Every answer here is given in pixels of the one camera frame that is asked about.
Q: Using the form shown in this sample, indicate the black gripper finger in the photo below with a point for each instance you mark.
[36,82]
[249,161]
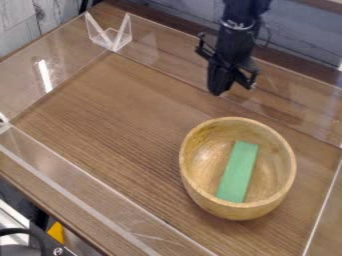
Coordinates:
[246,78]
[221,77]

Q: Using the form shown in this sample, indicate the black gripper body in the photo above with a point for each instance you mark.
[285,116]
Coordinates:
[227,50]

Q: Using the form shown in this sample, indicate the green foam block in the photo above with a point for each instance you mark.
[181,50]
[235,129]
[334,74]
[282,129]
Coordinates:
[238,172]

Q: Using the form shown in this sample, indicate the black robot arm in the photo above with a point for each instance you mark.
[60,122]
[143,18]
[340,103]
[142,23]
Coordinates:
[241,12]

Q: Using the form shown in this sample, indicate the brown wooden bowl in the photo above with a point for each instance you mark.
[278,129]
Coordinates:
[203,156]

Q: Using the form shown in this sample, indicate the black and yellow base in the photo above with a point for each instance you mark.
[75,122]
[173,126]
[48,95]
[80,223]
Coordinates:
[62,235]

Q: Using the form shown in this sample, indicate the clear acrylic corner bracket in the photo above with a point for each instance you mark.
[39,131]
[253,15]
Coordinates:
[110,38]

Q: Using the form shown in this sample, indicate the clear acrylic front wall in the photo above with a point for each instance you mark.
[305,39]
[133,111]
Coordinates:
[113,223]

